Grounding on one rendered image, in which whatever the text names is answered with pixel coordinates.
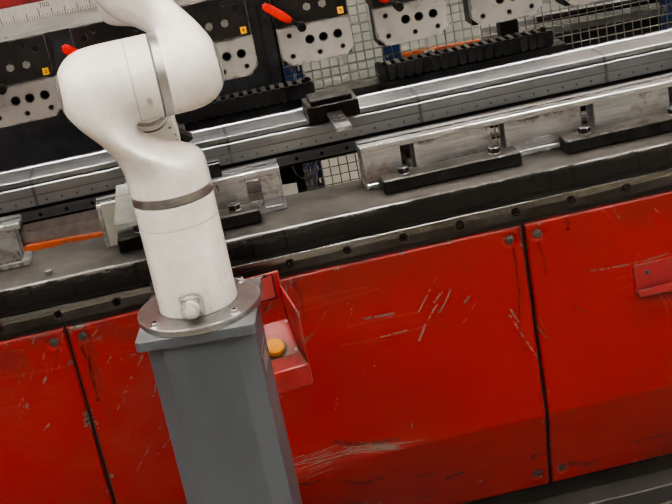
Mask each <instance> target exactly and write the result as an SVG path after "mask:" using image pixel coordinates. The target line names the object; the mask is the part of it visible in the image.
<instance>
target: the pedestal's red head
mask: <svg viewBox="0 0 672 504"><path fill-rule="evenodd" d="M262 275H266V276H267V277H269V276H273V279H274V284H275V289H276V293H277V298H276V299H272V300H268V301H265V302H261V304H265V303H268V302H272V301H276V300H279V299H282V302H283V307H284V312H285V316H286V319H284V320H280V321H277V322H273V323H269V324H266V325H263V327H264V331H265V336H266V340H267V341H268V340H270V339H272V338H278V339H281V340H283V341H284V342H285V343H286V345H287V353H286V355H285V356H284V357H281V358H277V359H274V360H271V363H272V368H273V372H274V377H275V381H276V386H277V390H278V393H282V392H285V391H289V390H292V389H296V388H299V387H302V386H306V385H309V384H312V383H313V378H312V373H311V368H310V364H309V360H308V355H307V351H306V346H305V341H304V336H303V331H302V327H301V322H300V314H299V312H298V310H297V309H296V307H295V306H294V304H293V303H292V301H291V300H290V298H289V296H288V295H287V293H286V292H285V290H284V289H283V287H282V286H281V284H280V279H279V274H278V271H277V270H276V271H273V272H269V273H265V274H261V275H258V276H262ZM258 276H254V277H258ZM254 277H250V278H246V279H251V278H254Z"/></svg>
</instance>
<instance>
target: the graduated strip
mask: <svg viewBox="0 0 672 504"><path fill-rule="evenodd" d="M94 7H97V5H96V2H95V0H45V1H40V2H35V3H30V4H25V5H20V6H15V7H10V8H5V9H0V27H1V26H6V25H11V24H16V23H20V22H25V21H30V20H35V19H40V18H45V17H50V16H55V15H60V14H64V13H69V12H74V11H79V10H84V9H89V8H94Z"/></svg>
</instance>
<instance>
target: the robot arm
mask: <svg viewBox="0 0 672 504"><path fill-rule="evenodd" d="M95 2H96V5H97V9H98V12H99V15H100V17H101V18H102V20H103V21H104V22H105V23H107V24H110V25H114V26H130V27H136V28H138V29H140V30H142V31H144V32H146V34H141V35H137V36H132V37H128V38H123V39H118V40H113V41H109V42H104V43H100V44H96V45H92V46H88V47H85V48H82V49H79V50H77V51H75V52H73V53H71V54H70V55H68V56H67V57H66V58H65V59H64V60H63V62H62V63H61V65H60V67H59V69H58V72H57V76H56V78H55V82H56V94H57V98H58V101H59V104H60V107H61V108H62V110H63V113H64V114H65V115H66V116H67V118H68V119H69V120H70V121H71V122H72V123H73V124H74V125H75V126H76V127H77V128H78V129H79V130H80V131H82V132H83V133H84V134H85V135H87V136H88V137H90V138H91V139H92V140H94V141H95V142H96V143H98V144H99V145H100V146H102V147H103V148H104V149H105V150H106V151H107V152H109V153H110V154H111V155H112V156H113V158H114V159H115V160H116V161H117V163H118V164H119V166H120V167H121V169H122V171H123V174H124V176H125V179H126V182H127V185H128V188H129V192H130V196H131V200H132V204H133V207H134V211H135V215H136V219H137V223H138V227H139V231H140V235H141V239H142V243H143V247H144V251H145V255H146V259H147V263H148V267H149V271H150V275H151V279H152V283H153V287H154V291H155V295H156V296H155V297H153V298H152V299H150V300H149V301H148V302H147V303H145V304H144V305H143V306H142V308H141V309H140V310H139V312H138V316H137V319H138V323H139V326H140V328H141V329H142V330H143V331H145V332H146V333H148V334H151V335H155V336H161V337H184V336H192V335H198V334H203V333H207V332H211V331H214V330H217V329H220V328H223V327H226V326H228V325H231V324H233V323H235V322H237V321H239V320H241V319H243V318H244V317H246V316H247V315H249V314H250V313H251V312H252V311H253V310H255V309H256V308H257V306H258V305H259V303H260V301H261V292H260V289H259V287H258V285H256V284H255V283H254V282H252V281H249V280H246V279H243V277H242V276H239V277H237V278H235V277H233V273H232V268H231V264H230V260H229V255H228V251H227V246H226V242H225V237H224V233H223V229H222V224H221V220H220V215H219V211H218V206H217V202H216V198H215V193H214V189H213V184H212V180H211V176H210V172H209V168H208V164H207V160H206V158H205V155H204V153H203V152H202V150H201V149H200V148H199V147H198V146H196V145H194V144H191V143H189V142H190V141H191V140H192V139H193V136H192V133H190V132H188V131H185V130H183V129H180V128H178V126H177V122H176V118H175V115H176V114H180V113H184V112H188V111H192V110H196V109H198V108H201V107H204V106H206V105H207V104H209V103H211V102H212V101H213V100H215V99H216V97H217V96H218V95H219V93H220V91H221V90H222V87H223V83H224V81H225V76H224V67H223V63H222V59H221V56H220V54H219V52H218V48H217V47H216V46H215V44H214V42H213V41H212V39H211V38H210V37H209V35H208V34H207V33H206V31H205V30H204V29H203V28H202V27H201V26H200V25H199V24H198V23H197V22H196V21H195V20H194V19H193V18H192V17H191V16H190V15H189V14H188V13H186V12H185V11H184V10H183V9H182V8H181V7H180V6H178V5H177V4H176V3H175V2H174V1H173V0H95Z"/></svg>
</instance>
